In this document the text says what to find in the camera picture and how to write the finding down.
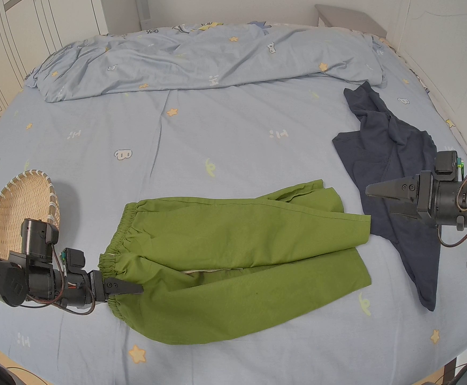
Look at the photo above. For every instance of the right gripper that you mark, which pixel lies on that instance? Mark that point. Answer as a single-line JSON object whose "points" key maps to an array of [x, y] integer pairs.
{"points": [[450, 205]]}

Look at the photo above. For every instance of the grey bedside table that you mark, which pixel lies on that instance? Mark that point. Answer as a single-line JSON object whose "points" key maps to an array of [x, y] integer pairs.
{"points": [[346, 16]]}

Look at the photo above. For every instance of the pale blue quilt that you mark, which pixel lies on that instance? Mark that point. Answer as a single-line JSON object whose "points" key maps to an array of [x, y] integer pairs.
{"points": [[177, 62]]}

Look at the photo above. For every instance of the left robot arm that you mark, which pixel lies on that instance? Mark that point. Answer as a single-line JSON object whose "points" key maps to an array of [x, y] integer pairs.
{"points": [[13, 283]]}

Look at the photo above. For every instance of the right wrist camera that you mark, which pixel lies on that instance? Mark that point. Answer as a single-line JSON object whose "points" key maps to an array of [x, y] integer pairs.
{"points": [[446, 165]]}

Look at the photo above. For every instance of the round woven basket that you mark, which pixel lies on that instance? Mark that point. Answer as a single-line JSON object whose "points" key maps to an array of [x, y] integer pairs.
{"points": [[21, 203]]}

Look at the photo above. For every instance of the bed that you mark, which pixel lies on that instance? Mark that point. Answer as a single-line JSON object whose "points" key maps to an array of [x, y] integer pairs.
{"points": [[237, 134]]}

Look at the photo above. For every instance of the dark blue garment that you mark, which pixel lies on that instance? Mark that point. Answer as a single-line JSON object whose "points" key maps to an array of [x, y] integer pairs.
{"points": [[386, 154]]}

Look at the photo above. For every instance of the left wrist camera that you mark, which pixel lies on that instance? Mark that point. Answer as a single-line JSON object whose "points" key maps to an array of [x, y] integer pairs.
{"points": [[73, 261]]}

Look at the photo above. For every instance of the green shorts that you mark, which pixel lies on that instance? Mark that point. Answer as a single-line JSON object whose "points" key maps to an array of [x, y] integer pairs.
{"points": [[237, 235]]}

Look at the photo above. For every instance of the white wardrobe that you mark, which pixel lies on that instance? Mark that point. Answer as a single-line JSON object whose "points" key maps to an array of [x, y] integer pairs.
{"points": [[25, 22]]}

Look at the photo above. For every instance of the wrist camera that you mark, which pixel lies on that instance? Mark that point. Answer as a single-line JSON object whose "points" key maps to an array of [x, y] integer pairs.
{"points": [[73, 261], [446, 165]]}

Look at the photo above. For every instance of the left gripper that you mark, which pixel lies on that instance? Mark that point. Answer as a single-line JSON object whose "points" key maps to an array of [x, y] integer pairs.
{"points": [[79, 291]]}

